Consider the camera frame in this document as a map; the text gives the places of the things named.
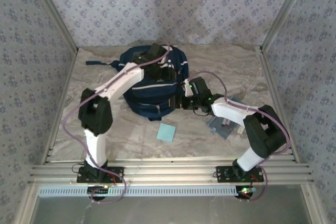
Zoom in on light blue sticky note pad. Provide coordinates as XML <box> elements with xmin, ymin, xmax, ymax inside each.
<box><xmin>156</xmin><ymin>123</ymin><xmax>177</xmax><ymax>142</ymax></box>

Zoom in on navy blue school backpack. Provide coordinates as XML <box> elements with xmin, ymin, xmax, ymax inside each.
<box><xmin>86</xmin><ymin>44</ymin><xmax>190</xmax><ymax>122</ymax></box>

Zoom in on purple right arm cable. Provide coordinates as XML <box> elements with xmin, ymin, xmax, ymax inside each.
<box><xmin>195</xmin><ymin>71</ymin><xmax>291</xmax><ymax>204</ymax></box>

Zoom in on small controller board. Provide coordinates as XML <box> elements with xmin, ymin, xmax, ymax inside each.
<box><xmin>87</xmin><ymin>185</ymin><xmax>110</xmax><ymax>200</ymax></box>
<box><xmin>235</xmin><ymin>186</ymin><xmax>257</xmax><ymax>200</ymax></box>

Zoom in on aluminium front frame rails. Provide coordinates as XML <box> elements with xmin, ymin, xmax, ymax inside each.
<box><xmin>28</xmin><ymin>157</ymin><xmax>314</xmax><ymax>186</ymax></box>

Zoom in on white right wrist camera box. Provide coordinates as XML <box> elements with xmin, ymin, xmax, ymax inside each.
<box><xmin>183</xmin><ymin>78</ymin><xmax>194</xmax><ymax>98</ymax></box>

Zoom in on translucent grey-blue pencil case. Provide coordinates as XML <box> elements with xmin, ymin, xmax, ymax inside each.
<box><xmin>204</xmin><ymin>95</ymin><xmax>245</xmax><ymax>140</ymax></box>

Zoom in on aluminium corner post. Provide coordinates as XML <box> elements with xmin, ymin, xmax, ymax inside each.
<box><xmin>25</xmin><ymin>0</ymin><xmax>79</xmax><ymax>53</ymax></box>
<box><xmin>259</xmin><ymin>0</ymin><xmax>314</xmax><ymax>53</ymax></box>

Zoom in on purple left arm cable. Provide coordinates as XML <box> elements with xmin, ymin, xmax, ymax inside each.
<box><xmin>64</xmin><ymin>43</ymin><xmax>174</xmax><ymax>204</ymax></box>

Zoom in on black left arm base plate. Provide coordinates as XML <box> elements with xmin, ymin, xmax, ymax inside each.
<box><xmin>76</xmin><ymin>166</ymin><xmax>124</xmax><ymax>184</ymax></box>

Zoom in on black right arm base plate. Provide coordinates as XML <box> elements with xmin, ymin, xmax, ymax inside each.
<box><xmin>215</xmin><ymin>165</ymin><xmax>265</xmax><ymax>184</ymax></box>

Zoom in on grey slotted cable duct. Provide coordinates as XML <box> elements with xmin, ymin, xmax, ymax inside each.
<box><xmin>38</xmin><ymin>185</ymin><xmax>238</xmax><ymax>198</ymax></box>

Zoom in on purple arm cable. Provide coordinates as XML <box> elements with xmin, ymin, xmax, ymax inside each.
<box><xmin>64</xmin><ymin>43</ymin><xmax>174</xmax><ymax>204</ymax></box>
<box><xmin>195</xmin><ymin>71</ymin><xmax>291</xmax><ymax>204</ymax></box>

